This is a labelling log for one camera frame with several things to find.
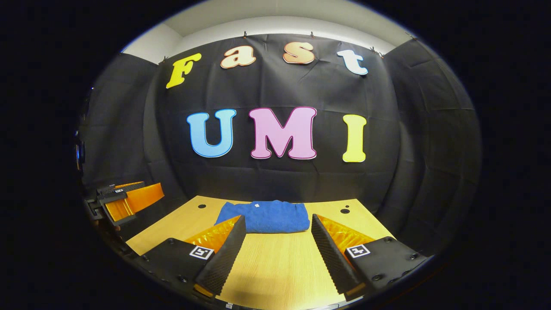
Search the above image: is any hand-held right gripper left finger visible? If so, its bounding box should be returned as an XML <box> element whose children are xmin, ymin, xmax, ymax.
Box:
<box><xmin>136</xmin><ymin>214</ymin><xmax>247</xmax><ymax>299</ymax></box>

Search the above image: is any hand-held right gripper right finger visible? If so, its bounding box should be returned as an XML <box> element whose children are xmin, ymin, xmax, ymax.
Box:
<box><xmin>311</xmin><ymin>214</ymin><xmax>429</xmax><ymax>298</ymax></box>

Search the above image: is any blue corduroy jacket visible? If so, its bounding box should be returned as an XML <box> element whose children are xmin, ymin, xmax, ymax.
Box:
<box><xmin>214</xmin><ymin>200</ymin><xmax>311</xmax><ymax>234</ymax></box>

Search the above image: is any black backdrop cloth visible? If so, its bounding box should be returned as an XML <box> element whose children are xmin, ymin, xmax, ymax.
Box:
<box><xmin>75</xmin><ymin>34</ymin><xmax>483</xmax><ymax>254</ymax></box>

